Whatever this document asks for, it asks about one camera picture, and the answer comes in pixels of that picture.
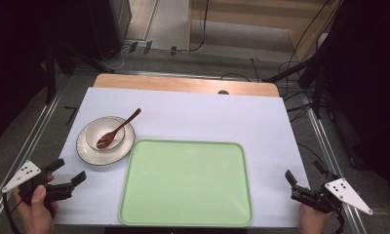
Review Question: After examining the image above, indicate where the black metal stand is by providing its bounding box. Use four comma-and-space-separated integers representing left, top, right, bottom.
260, 53, 329, 120
44, 40, 117, 105

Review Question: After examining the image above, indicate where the light green tray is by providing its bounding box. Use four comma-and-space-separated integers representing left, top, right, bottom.
118, 138, 254, 228

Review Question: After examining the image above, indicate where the black hanging cable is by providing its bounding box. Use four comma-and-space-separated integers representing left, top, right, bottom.
186, 0, 211, 54

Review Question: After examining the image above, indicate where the person's left hand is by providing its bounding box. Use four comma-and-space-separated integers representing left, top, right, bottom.
13, 175, 59, 234

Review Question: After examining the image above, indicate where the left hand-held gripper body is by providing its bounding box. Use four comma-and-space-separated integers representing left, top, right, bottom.
1, 159, 75, 210

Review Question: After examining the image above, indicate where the white bowl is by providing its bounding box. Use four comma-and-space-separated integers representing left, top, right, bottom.
85, 117, 126, 152

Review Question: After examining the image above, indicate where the light wooden furniture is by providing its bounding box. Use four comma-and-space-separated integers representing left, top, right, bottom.
187, 0, 343, 63

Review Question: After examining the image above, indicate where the brown wooden spoon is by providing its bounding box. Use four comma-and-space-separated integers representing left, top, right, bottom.
96, 107, 142, 150

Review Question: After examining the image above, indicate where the white plate with dark rim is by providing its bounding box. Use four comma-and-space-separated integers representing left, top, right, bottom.
75, 115, 137, 167

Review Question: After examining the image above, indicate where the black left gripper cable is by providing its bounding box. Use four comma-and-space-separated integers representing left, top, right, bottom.
1, 193, 23, 234

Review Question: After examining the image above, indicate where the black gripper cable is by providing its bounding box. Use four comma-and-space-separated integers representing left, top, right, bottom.
1, 193, 23, 234
332, 208, 346, 234

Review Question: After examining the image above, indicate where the wooden table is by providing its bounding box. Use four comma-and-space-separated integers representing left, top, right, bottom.
93, 73, 281, 98

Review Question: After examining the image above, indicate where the black floor cable loop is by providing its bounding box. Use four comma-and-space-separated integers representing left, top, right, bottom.
219, 72, 252, 83

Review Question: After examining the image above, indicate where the white floor cable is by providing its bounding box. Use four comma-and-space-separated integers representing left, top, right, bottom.
110, 44, 133, 71

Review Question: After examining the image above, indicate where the dark cabinet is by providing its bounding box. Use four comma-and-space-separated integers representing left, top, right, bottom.
85, 0, 133, 62

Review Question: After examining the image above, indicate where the person's right hand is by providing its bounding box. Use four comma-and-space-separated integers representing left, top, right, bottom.
297, 203, 333, 234

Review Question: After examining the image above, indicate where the white board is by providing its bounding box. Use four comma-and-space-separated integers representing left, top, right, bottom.
53, 87, 310, 228

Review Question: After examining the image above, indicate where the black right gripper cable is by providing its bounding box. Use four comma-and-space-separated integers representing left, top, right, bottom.
332, 208, 346, 234

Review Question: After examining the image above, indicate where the black tape strip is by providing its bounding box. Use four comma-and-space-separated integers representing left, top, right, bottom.
63, 105, 79, 127

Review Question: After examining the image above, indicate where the black cable bundle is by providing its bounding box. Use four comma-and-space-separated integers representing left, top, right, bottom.
276, 0, 334, 100

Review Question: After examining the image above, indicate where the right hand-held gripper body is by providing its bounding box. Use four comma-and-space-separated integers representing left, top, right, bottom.
290, 173, 374, 216

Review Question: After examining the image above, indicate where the aluminium rail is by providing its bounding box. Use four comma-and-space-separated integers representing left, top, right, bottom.
304, 105, 369, 234
0, 76, 67, 225

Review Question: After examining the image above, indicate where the thin black rod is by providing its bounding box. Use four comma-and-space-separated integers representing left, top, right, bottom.
250, 57, 261, 83

